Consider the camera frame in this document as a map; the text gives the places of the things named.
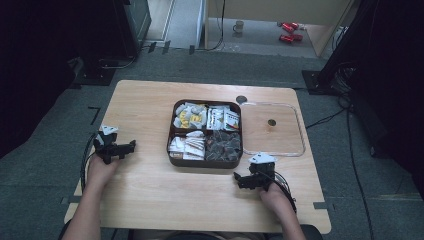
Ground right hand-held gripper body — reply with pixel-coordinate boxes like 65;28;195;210
245;152;278;192

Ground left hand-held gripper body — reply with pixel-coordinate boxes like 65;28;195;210
93;124;128;165

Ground person's left hand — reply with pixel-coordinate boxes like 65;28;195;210
87;153;122;193

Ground person's right hand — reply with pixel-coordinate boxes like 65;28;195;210
259;181;296;224

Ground pile of dark packets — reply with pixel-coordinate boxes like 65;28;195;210
204;129;242;163

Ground black floor tape corner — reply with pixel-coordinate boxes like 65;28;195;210
87;105;102;126

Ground brown divided tray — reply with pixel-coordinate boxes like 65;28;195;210
166;98;244;170

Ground clear plastic tray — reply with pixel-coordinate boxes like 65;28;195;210
239;101;307;158

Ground pile of white brown sachets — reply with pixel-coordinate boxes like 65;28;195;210
168;130;206;161

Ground pile of white printed packets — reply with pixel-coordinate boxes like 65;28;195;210
206;105;241;132

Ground pile of white yellow packets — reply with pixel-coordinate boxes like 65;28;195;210
172;101;208;130

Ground black cabinet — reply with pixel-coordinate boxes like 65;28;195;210
109;0;153;59

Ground red can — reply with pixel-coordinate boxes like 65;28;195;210
280;21;300;34
278;33;304;44

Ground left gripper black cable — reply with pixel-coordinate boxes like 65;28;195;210
79;132;98;194

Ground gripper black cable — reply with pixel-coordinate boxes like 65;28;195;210
79;132;98;194
258;169;298;214

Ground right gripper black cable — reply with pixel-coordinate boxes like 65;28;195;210
258;169;298;214

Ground black stand base plate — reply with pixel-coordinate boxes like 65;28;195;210
301;69;338;97
70;57;118;88

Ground long black floor cable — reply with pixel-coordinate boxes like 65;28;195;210
345;99;376;240

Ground bundle of black cables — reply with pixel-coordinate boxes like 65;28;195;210
331;60;357;101

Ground light wooden desk frame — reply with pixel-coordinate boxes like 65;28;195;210
201;0;355;58

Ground hanging black cable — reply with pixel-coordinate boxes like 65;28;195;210
195;0;228;52

